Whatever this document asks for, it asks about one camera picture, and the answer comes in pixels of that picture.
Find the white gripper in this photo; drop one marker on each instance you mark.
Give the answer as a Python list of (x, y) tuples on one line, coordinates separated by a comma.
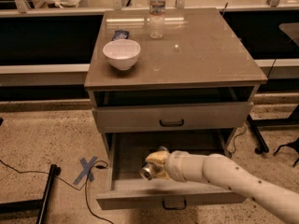
[(177, 166)]

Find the silver redbull can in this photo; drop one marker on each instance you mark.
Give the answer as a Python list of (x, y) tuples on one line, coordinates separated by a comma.
[(147, 170)]

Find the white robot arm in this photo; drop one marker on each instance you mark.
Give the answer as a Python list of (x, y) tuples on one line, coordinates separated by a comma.
[(220, 171)]

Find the open lower drawer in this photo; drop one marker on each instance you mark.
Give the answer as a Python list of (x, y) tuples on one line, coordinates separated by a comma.
[(126, 189)]

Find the closed upper drawer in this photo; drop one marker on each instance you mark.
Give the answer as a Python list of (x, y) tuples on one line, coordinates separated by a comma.
[(150, 118)]

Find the grey drawer cabinet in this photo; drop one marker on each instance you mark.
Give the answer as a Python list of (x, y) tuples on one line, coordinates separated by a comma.
[(199, 60)]

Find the blue tape cross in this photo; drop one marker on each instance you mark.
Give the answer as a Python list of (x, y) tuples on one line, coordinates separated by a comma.
[(86, 170)]

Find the black stand leg right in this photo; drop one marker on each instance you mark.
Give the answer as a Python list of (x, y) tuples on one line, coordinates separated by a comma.
[(254, 126)]

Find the black stand leg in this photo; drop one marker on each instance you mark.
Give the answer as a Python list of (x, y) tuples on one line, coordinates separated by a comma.
[(41, 205), (254, 126)]

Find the white bowl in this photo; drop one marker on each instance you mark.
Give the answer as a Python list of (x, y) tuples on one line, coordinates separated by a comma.
[(122, 54)]

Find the black stand leg left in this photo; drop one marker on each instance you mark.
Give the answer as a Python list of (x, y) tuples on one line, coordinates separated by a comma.
[(41, 205)]

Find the blue snack packet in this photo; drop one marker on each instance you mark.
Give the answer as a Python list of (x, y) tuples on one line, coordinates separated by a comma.
[(120, 34)]

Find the clear plastic water bottle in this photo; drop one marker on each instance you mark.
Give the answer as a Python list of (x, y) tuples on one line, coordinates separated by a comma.
[(156, 18)]

